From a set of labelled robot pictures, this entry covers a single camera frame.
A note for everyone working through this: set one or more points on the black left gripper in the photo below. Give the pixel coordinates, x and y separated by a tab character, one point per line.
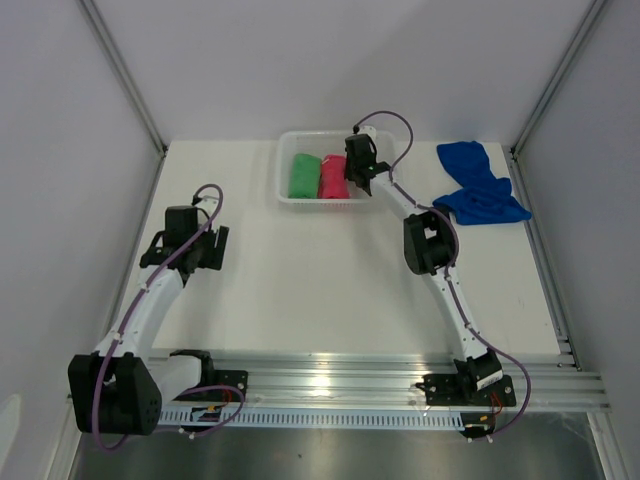
213	258

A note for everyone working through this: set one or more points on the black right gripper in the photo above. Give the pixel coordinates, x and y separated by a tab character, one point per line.
349	175

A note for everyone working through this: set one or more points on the pink microfiber towel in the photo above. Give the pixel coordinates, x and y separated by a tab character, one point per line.
333	184

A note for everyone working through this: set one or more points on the green microfiber towel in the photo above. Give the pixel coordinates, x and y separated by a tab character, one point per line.
304	177

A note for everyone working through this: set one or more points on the blue microfiber towel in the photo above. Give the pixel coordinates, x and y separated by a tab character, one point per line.
483	198

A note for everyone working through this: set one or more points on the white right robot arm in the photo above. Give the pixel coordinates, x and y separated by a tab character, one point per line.
430	248

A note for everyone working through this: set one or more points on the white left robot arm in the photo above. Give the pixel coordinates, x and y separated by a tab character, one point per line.
112	388

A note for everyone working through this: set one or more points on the white plastic basket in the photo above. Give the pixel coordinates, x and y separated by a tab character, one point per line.
319	144

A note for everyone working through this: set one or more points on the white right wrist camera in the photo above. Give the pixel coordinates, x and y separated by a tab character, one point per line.
368	130

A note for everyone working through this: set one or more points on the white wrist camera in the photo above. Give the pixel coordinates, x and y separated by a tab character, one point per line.
368	130
206	206

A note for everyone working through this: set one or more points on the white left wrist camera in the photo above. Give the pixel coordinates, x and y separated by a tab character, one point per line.
206	206

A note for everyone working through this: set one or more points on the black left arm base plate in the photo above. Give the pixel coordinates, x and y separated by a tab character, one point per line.
220	382

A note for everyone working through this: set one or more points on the aluminium front rail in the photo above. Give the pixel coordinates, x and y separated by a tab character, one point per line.
386	381

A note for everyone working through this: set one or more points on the white slotted cable duct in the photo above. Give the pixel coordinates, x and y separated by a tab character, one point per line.
252	416

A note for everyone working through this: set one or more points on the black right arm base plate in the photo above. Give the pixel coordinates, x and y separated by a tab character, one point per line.
477	382

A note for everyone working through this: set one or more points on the aluminium frame post left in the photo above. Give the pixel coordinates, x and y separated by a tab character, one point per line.
118	65

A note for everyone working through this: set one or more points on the aluminium frame post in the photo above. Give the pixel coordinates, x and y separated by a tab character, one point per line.
118	65
568	58

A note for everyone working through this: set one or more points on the aluminium frame post right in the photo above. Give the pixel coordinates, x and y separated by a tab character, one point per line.
568	58

